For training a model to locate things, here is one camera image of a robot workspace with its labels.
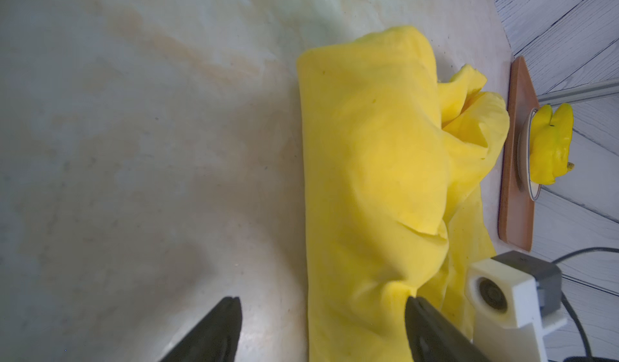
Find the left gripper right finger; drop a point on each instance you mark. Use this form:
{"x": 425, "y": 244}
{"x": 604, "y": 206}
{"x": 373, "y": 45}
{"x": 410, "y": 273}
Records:
{"x": 432, "y": 338}

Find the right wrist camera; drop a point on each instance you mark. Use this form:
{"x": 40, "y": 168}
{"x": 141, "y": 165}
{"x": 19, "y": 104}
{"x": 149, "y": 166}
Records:
{"x": 517, "y": 303}

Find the yellow banana bunch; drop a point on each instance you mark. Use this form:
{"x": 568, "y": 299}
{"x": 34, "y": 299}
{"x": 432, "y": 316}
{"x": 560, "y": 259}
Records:
{"x": 550, "y": 143}

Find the yellow shorts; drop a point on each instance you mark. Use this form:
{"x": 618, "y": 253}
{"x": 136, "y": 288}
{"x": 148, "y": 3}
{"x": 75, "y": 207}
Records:
{"x": 393, "y": 162}

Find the brown wooden tray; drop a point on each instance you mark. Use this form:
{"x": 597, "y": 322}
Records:
{"x": 516, "y": 210}

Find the right aluminium frame post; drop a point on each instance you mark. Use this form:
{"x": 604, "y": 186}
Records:
{"x": 580, "y": 93}

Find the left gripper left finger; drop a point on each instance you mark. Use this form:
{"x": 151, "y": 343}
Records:
{"x": 215, "y": 338}

